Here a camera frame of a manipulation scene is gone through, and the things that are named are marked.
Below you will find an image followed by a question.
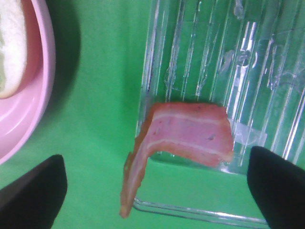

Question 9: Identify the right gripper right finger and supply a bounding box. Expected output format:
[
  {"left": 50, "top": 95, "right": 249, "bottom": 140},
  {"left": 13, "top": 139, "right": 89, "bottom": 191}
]
[{"left": 247, "top": 146, "right": 305, "bottom": 229}]

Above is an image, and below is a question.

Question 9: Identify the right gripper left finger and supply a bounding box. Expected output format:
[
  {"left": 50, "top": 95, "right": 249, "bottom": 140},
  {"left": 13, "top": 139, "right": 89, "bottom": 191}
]
[{"left": 0, "top": 155, "right": 68, "bottom": 229}]

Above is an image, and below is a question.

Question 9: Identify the bacon strip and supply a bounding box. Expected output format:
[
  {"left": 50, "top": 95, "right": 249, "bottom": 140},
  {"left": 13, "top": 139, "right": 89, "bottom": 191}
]
[{"left": 120, "top": 102, "right": 234, "bottom": 218}]

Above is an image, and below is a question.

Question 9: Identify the toast bread slice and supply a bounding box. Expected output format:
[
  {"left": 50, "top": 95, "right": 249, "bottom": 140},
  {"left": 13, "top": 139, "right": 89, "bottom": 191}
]
[{"left": 0, "top": 0, "right": 27, "bottom": 99}]

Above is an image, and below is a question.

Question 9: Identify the pink round plate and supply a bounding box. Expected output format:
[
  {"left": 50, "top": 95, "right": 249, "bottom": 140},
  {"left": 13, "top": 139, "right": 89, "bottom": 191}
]
[{"left": 0, "top": 0, "right": 56, "bottom": 163}]

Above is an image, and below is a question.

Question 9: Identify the right clear plastic container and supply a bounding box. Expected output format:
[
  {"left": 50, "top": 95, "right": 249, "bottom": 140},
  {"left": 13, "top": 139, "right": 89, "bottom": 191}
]
[{"left": 134, "top": 0, "right": 305, "bottom": 229}]

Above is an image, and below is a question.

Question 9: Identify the green tablecloth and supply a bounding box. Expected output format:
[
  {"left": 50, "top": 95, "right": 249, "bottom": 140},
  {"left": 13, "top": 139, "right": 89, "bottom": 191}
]
[{"left": 0, "top": 0, "right": 305, "bottom": 229}]

